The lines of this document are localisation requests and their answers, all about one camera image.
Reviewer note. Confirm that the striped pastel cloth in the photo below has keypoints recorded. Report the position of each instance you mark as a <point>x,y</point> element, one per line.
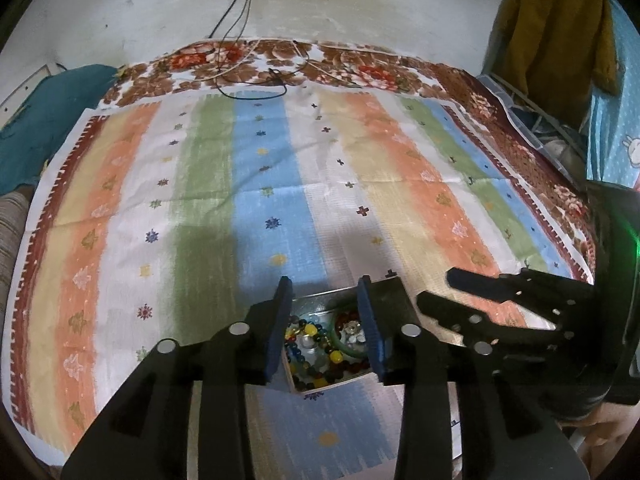
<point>250,210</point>

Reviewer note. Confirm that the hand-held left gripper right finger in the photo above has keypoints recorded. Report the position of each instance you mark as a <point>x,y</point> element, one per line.
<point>372,332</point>

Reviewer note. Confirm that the blue printed curtain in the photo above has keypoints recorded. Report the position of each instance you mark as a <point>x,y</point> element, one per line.
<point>617,125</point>

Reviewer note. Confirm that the silver metal tin box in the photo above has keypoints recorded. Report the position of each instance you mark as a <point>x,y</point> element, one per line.
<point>312,302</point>

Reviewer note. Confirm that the grey striped pillow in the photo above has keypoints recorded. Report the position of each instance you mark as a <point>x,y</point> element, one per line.
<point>11,230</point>

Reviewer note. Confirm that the teal cloth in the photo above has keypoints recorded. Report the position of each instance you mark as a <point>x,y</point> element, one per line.
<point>45,115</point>

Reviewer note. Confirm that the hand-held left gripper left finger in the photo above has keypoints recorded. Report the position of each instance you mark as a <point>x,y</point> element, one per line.
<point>278,332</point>

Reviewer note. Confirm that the person's right hand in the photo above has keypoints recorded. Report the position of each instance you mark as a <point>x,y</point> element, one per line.
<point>607,425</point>

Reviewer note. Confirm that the green jade bangle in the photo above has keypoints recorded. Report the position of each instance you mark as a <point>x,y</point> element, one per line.
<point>350,350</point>

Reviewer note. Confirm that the clear plastic storage bin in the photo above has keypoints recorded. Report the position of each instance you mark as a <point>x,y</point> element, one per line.
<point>537,125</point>

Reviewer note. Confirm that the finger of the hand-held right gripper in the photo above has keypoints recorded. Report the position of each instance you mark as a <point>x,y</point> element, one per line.
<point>530,292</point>
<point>480,322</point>

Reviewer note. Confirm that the brown floral blanket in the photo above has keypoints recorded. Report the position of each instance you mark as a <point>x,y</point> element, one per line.
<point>380,72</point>

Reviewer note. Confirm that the mustard hanging garment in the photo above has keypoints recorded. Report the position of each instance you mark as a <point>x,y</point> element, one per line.
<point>555,30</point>

